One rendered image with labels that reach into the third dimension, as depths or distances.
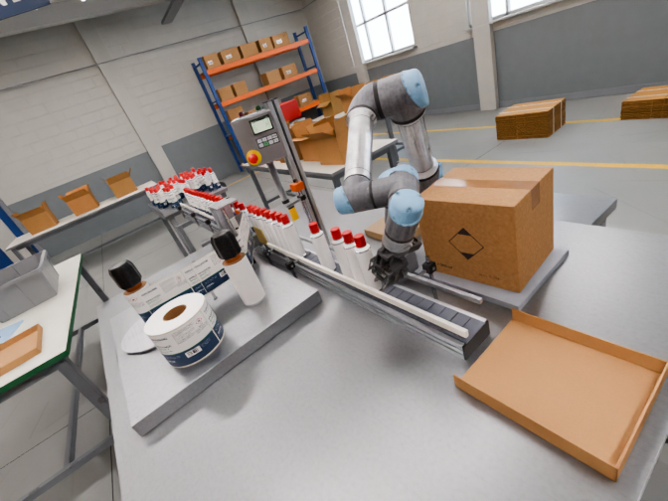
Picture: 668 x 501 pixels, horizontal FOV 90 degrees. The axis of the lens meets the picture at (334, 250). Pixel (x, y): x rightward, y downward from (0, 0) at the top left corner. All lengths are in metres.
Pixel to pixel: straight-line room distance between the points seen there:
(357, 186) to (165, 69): 8.33
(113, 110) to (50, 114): 1.06
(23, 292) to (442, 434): 2.70
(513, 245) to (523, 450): 0.47
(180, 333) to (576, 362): 1.03
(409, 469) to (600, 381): 0.43
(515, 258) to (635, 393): 0.36
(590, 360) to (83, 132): 8.65
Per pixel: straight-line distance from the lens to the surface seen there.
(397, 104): 1.13
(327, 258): 1.26
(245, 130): 1.42
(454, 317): 0.97
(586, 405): 0.87
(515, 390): 0.88
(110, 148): 8.77
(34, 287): 2.98
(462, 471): 0.79
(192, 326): 1.15
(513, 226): 0.95
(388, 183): 0.85
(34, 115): 8.83
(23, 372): 2.17
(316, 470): 0.86
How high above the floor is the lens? 1.54
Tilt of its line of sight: 27 degrees down
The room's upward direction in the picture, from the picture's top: 20 degrees counter-clockwise
